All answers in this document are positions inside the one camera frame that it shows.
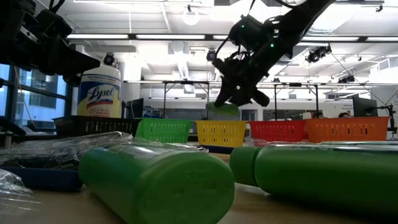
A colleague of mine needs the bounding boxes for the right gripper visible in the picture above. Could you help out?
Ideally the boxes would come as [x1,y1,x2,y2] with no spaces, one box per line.
[212,49,271,108]

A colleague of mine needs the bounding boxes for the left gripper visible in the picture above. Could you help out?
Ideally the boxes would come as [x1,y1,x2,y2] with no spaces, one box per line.
[14,18,101,86]

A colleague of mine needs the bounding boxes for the green travel bottle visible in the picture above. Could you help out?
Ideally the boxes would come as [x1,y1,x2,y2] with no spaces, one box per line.
[229,143,398,218]
[320,141,398,147]
[206,101,240,117]
[77,143,236,224]

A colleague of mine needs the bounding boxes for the clear utensil packets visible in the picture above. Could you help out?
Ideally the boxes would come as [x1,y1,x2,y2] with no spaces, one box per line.
[0,169,43,218]

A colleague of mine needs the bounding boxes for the Lysol wipes canister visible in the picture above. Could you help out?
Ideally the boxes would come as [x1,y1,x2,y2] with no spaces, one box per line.
[76,63,122,119]

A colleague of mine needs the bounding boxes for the yellow plastic basket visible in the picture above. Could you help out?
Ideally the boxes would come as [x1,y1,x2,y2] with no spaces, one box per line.
[195,119,248,148]

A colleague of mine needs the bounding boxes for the pinkish red plastic basket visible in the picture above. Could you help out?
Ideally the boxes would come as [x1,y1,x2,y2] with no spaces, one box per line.
[248,119,308,143]

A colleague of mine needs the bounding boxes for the black plastic basket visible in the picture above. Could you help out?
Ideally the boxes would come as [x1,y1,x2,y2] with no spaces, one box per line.
[52,115,142,138]

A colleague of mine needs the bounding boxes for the bagged black comb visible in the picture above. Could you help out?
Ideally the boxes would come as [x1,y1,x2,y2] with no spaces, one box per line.
[130,136,208,154]

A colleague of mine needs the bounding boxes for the black computer monitor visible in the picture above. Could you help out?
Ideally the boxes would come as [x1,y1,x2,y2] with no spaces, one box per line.
[352,96,379,118]
[126,98,145,119]

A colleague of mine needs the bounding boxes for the green plastic basket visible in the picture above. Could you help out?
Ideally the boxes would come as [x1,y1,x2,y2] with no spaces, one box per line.
[135,117,195,144]

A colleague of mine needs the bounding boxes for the long ceiling light strip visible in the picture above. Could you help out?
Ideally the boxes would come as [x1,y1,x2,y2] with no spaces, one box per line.
[65,33,398,43]

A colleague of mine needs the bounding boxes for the round white ceiling lamp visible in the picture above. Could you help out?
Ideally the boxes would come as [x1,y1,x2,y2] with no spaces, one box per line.
[182,4,200,26]

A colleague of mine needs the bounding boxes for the orange plastic basket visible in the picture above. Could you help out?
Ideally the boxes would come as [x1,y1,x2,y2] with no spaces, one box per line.
[304,116,391,144]

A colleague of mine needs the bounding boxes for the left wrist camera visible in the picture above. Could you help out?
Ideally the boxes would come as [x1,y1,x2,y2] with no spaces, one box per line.
[42,8,73,40]

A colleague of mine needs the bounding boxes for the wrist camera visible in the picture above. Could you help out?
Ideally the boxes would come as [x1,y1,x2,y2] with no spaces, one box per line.
[228,14,269,53]
[42,8,73,40]

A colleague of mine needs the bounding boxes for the black metal frame stand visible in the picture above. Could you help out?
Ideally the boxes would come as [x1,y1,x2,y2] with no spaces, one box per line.
[161,80,211,121]
[273,82,320,121]

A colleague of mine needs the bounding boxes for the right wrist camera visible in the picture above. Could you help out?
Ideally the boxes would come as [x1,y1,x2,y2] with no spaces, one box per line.
[228,14,269,53]

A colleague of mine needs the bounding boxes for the bagged black hair ties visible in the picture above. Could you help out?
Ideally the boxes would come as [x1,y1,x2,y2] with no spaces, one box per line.
[0,131,134,170]

